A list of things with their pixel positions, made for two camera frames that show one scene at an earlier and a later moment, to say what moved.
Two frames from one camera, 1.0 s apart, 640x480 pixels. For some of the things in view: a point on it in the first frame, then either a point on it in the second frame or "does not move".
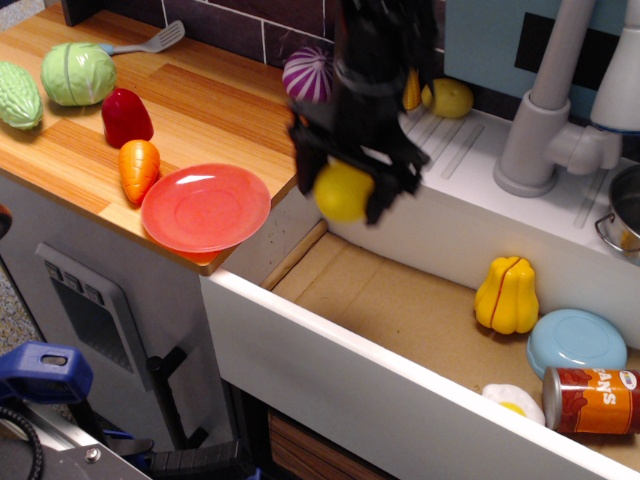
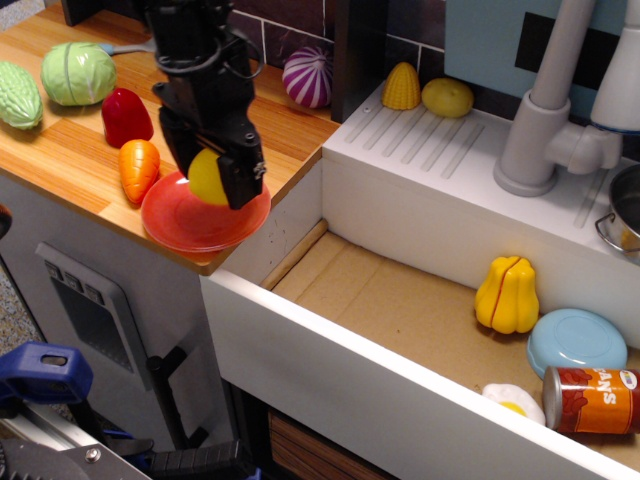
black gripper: x=346 y=123 → x=210 y=108
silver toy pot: x=621 y=228 does not move
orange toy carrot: x=139 y=165 does not move
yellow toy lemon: x=341 y=191 → x=204 y=178
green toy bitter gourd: x=20 y=102 does not move
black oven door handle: x=163 y=368 does not move
